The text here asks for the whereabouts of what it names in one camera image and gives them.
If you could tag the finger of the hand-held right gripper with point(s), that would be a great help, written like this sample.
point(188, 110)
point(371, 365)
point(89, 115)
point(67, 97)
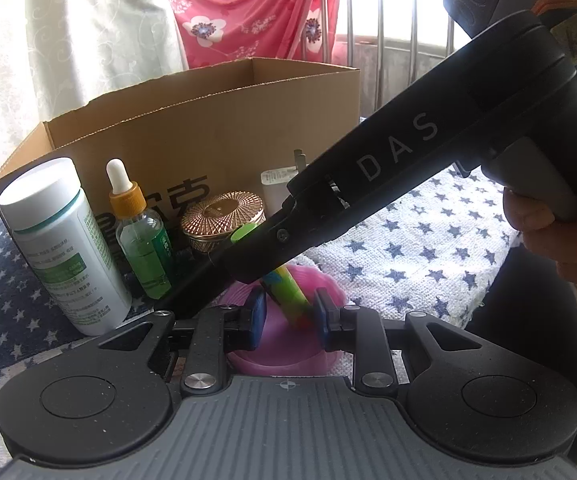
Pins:
point(193, 290)
point(268, 247)

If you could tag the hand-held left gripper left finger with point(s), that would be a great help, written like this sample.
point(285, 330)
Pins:
point(254, 317)

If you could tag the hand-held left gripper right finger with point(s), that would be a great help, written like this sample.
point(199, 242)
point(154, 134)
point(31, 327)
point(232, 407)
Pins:
point(324, 317)

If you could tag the pink plastic bowl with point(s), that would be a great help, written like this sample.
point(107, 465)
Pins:
point(278, 352)

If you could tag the white charger plug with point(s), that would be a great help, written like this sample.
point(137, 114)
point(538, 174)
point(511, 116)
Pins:
point(274, 187)

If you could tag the brown cardboard box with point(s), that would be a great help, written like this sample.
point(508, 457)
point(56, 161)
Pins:
point(208, 125)

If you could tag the person's right hand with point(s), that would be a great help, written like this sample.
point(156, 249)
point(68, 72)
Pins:
point(548, 245)

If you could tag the rose gold round jar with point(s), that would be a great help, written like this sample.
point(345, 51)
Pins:
point(218, 220)

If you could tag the grey concrete ledge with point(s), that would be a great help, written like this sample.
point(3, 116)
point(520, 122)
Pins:
point(393, 65)

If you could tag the dropper bottle orange collar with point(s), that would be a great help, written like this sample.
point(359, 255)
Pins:
point(141, 240)

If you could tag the white bottle green label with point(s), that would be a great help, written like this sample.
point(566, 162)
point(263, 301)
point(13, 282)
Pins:
point(63, 250)

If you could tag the metal railing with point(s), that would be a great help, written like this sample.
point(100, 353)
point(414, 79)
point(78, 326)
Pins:
point(368, 0)

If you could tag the blue star-print cloth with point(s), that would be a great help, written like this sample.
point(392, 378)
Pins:
point(13, 320)

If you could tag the red floral cloth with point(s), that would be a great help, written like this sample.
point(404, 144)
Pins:
point(248, 10)

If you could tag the white patterned curtain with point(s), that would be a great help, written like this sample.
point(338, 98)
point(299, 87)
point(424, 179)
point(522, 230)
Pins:
point(93, 35)

